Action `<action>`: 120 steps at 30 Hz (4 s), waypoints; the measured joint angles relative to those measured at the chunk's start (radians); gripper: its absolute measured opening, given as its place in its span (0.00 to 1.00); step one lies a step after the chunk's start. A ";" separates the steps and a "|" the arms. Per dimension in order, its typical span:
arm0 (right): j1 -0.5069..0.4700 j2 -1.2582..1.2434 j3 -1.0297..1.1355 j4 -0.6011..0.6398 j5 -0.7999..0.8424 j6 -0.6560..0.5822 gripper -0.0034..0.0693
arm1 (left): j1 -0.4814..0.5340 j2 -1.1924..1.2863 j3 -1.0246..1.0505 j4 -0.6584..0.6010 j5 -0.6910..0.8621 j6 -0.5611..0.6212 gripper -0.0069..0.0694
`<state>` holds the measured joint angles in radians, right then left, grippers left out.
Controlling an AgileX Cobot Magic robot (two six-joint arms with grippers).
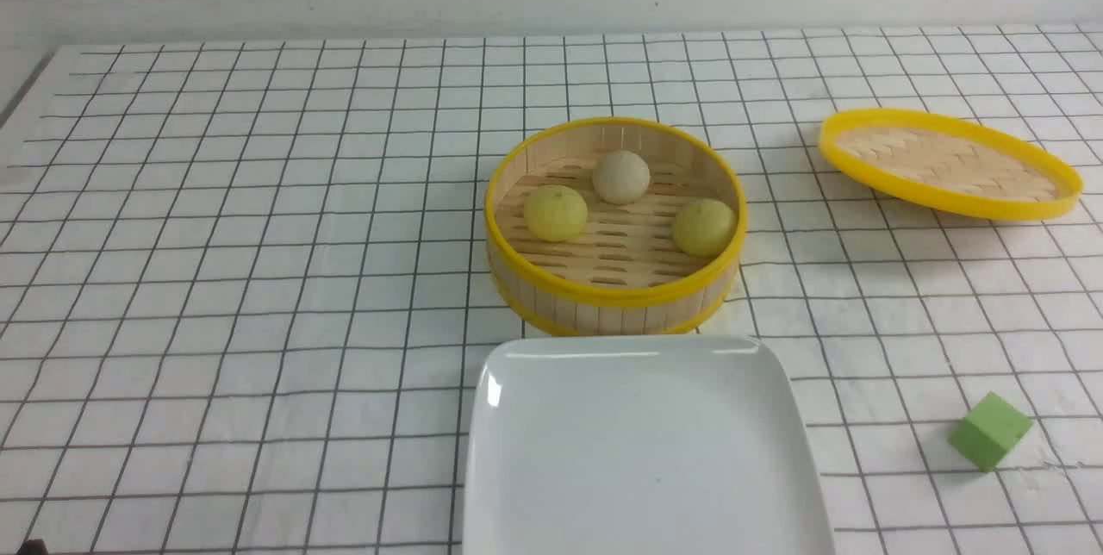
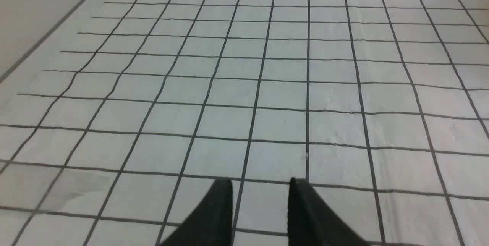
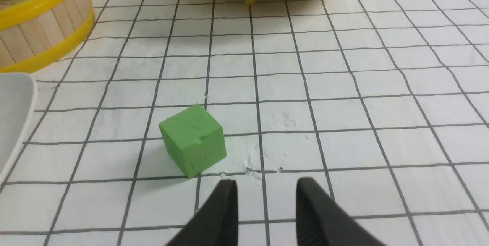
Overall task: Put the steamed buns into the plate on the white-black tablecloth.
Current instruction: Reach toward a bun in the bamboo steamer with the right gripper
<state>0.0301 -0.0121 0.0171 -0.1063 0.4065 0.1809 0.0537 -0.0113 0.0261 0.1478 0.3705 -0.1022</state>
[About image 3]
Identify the green foam cube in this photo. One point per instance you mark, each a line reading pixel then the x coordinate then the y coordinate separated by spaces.
pixel 194 139

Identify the white square plate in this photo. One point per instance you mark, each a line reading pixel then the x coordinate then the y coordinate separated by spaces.
pixel 18 93

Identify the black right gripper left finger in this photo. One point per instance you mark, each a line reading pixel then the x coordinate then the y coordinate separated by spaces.
pixel 216 223

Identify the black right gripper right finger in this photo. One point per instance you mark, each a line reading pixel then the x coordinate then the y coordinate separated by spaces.
pixel 321 222

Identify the white grid tablecloth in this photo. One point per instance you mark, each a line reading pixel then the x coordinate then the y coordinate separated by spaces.
pixel 384 103

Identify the yellow bamboo steamer basket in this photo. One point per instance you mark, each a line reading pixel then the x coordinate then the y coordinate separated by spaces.
pixel 36 33

